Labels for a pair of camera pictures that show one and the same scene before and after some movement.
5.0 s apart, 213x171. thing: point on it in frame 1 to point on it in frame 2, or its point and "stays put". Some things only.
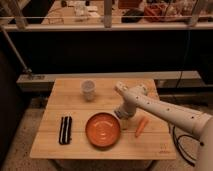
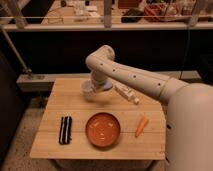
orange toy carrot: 141,125 stays put
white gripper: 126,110 to 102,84
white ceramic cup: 88,86 stays put
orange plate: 102,129 stays put
